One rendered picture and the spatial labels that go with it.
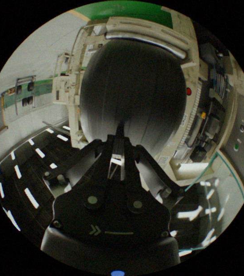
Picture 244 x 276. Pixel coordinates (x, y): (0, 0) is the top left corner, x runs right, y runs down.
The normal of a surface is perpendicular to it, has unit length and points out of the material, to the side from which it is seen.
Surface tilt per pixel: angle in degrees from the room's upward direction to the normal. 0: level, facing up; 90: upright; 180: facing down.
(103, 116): 84
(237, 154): 90
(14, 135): 90
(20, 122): 90
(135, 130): 81
